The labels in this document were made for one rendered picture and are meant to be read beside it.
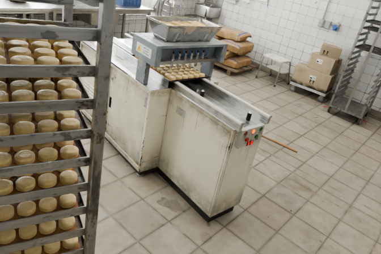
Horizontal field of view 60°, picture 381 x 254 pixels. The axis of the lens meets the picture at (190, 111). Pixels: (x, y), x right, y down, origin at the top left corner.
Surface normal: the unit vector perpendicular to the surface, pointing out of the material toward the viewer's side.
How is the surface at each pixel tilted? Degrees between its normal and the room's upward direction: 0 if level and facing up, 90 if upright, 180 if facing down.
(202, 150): 90
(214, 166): 90
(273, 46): 90
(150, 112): 90
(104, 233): 0
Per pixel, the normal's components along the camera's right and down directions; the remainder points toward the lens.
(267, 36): -0.65, 0.22
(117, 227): 0.18, -0.89
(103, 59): 0.47, 0.46
